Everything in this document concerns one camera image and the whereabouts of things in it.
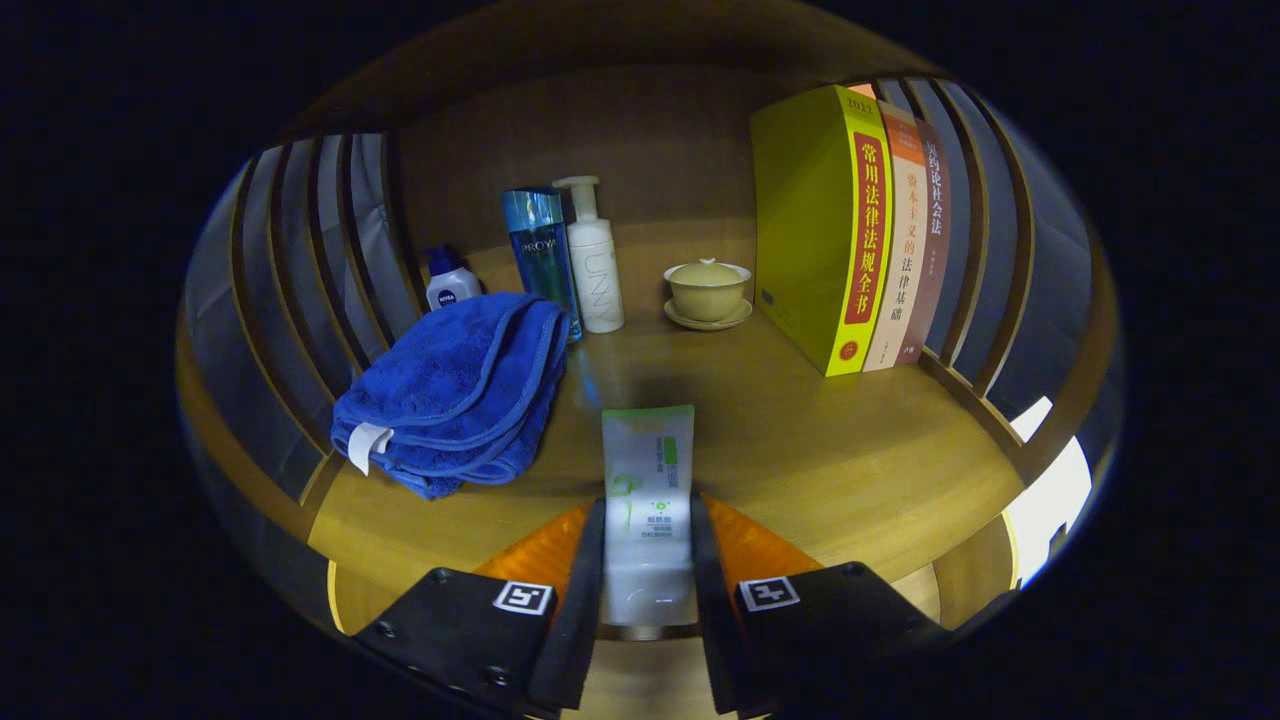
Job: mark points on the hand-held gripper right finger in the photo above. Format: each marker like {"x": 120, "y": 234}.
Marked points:
{"x": 715, "y": 600}

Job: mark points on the small white blue-capped bottle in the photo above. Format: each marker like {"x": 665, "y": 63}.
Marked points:
{"x": 452, "y": 290}

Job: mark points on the white and green tube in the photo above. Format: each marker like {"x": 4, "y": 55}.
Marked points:
{"x": 648, "y": 470}

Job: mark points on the yellow lidded teacup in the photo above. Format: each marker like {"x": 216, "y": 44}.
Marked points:
{"x": 708, "y": 290}

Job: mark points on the yellow saucer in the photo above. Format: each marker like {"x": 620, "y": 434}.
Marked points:
{"x": 708, "y": 324}

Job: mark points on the blue transparent bottle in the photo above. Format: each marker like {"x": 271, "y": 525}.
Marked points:
{"x": 540, "y": 250}

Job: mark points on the white pump bottle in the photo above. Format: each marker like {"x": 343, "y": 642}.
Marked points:
{"x": 597, "y": 280}

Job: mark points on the brown book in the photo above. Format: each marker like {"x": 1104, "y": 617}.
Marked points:
{"x": 936, "y": 260}

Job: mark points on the thick yellow book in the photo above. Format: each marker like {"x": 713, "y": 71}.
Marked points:
{"x": 800, "y": 220}

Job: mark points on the blue towel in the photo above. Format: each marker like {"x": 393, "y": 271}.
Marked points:
{"x": 450, "y": 380}

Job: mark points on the orange and white book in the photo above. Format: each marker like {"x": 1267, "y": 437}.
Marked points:
{"x": 905, "y": 260}

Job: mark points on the wooden countertop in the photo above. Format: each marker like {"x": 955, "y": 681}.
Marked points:
{"x": 800, "y": 440}

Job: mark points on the wooden cabinet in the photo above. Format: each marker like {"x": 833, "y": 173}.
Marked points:
{"x": 650, "y": 130}

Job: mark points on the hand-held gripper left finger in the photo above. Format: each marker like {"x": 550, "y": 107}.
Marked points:
{"x": 578, "y": 600}

